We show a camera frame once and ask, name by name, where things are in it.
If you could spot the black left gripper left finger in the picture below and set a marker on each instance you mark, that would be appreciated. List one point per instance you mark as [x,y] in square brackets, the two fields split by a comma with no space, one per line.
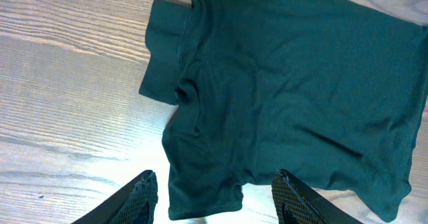
[134,203]

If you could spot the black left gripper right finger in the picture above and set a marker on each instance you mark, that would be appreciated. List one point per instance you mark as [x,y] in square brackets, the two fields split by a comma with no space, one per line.
[297,203]

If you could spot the black t-shirt white logo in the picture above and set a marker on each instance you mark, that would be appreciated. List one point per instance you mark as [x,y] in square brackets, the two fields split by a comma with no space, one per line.
[329,90]

